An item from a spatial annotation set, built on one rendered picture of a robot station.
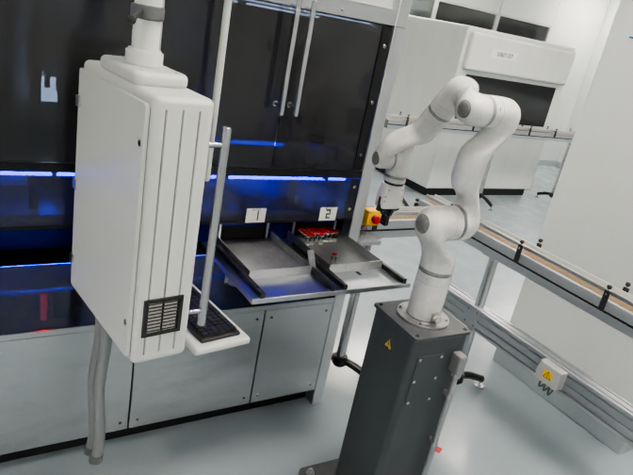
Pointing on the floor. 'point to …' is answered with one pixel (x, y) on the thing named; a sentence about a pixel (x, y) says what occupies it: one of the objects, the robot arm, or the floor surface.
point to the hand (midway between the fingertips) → (384, 220)
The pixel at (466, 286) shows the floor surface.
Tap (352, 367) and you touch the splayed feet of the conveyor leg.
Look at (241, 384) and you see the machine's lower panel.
